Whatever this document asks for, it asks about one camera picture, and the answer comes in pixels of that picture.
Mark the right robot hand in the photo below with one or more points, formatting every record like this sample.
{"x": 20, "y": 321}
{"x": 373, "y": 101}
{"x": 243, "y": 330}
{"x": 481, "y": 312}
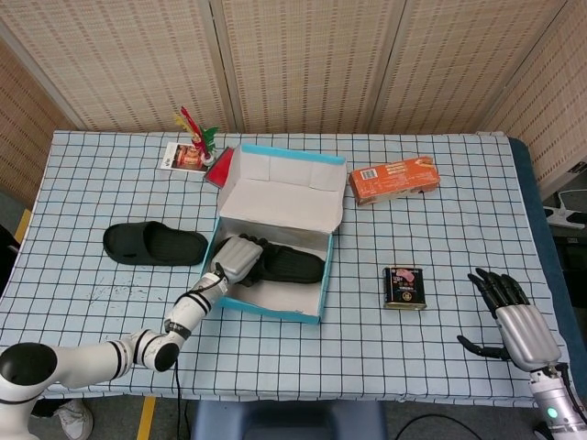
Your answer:
{"x": 527, "y": 334}

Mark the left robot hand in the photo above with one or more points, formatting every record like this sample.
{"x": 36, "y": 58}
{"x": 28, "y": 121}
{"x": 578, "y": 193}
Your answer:
{"x": 236, "y": 256}

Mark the black slipper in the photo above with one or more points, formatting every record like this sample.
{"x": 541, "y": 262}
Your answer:
{"x": 156, "y": 245}
{"x": 293, "y": 266}

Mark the blue cardboard shoe box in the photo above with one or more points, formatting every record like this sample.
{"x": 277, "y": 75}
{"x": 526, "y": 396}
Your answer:
{"x": 284, "y": 201}

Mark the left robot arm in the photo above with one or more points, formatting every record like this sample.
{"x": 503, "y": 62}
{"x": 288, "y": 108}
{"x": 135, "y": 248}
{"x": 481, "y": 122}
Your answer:
{"x": 82, "y": 362}

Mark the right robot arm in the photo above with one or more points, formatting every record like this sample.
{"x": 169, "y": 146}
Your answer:
{"x": 550, "y": 403}

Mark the red flat box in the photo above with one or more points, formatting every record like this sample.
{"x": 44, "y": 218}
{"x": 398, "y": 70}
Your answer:
{"x": 219, "y": 172}

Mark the black equipment case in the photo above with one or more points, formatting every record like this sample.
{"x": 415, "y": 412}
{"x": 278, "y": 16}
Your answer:
{"x": 571, "y": 252}

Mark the white photo card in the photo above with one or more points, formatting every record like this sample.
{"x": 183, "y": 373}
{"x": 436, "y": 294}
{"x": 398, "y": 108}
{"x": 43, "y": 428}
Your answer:
{"x": 176, "y": 158}

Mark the colourful feather shuttlecock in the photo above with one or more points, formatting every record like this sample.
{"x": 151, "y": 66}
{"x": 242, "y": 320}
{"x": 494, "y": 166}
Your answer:
{"x": 202, "y": 137}

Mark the black luncheon meat can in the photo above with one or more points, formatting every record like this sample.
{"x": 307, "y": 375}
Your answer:
{"x": 404, "y": 286}

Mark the blue checked tablecloth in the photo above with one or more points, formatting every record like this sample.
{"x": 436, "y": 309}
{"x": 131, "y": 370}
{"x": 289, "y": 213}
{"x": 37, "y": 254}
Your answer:
{"x": 413, "y": 229}

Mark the dark blue chair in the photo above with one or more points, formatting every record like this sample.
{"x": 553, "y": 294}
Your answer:
{"x": 284, "y": 421}

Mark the orange cardboard box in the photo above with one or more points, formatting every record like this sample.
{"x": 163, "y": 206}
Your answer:
{"x": 394, "y": 181}

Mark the beige woven folding screen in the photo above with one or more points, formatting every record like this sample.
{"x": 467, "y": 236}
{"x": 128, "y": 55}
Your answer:
{"x": 298, "y": 64}

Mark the white sneaker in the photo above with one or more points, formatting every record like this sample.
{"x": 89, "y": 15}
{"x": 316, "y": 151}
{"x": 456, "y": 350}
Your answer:
{"x": 73, "y": 419}

